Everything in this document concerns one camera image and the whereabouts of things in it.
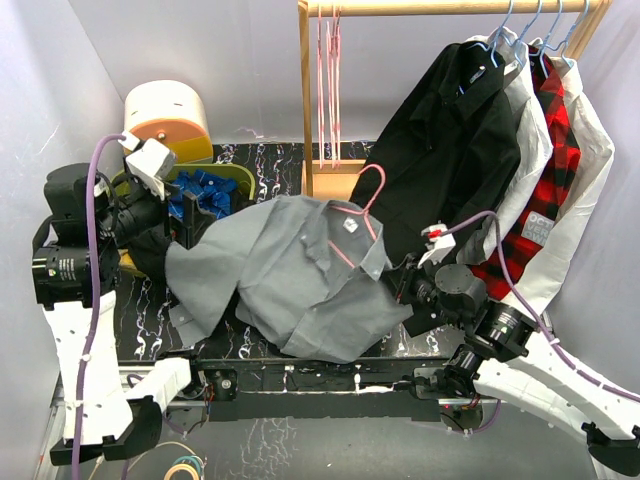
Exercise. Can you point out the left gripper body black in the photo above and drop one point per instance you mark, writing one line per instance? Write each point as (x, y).
(140, 212)

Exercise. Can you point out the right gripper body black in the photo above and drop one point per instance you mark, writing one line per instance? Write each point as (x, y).
(420, 284)

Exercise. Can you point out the grey button shirt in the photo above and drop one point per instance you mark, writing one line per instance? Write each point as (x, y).
(292, 287)

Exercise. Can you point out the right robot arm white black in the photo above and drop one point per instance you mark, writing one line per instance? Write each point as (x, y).
(506, 355)

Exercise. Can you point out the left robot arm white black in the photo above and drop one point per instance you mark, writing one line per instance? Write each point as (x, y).
(75, 267)

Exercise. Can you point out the yellow plaid shirt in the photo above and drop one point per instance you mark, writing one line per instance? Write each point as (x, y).
(127, 264)

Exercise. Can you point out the blue patterned shirt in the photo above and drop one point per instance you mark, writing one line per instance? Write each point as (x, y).
(213, 193)

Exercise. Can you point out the white hanging shirt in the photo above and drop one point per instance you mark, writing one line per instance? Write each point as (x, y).
(580, 175)

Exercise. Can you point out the black hanging shirt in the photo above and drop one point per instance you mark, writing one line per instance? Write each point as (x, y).
(423, 149)

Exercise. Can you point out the light grey hanging shirt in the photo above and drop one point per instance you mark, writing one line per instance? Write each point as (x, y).
(532, 133)

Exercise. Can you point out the red black plaid shirt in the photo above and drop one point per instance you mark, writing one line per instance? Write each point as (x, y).
(494, 156)

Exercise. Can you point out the blue hanger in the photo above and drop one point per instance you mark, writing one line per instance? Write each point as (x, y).
(527, 30)
(491, 47)
(546, 45)

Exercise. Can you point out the green laundry basket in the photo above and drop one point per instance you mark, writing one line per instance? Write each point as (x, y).
(168, 182)

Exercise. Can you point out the cream orange drawer cabinet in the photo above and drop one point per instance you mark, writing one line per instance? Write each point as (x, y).
(172, 113)

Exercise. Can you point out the wooden clothes rack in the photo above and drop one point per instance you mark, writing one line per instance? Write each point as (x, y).
(330, 183)

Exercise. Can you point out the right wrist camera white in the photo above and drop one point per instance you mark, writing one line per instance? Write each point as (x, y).
(439, 243)

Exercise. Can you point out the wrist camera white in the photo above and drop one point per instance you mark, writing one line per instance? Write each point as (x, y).
(150, 161)
(439, 243)

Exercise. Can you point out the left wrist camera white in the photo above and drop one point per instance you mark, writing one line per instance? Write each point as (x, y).
(150, 161)

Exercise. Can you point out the black metal base rail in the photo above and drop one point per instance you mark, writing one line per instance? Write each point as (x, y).
(380, 387)

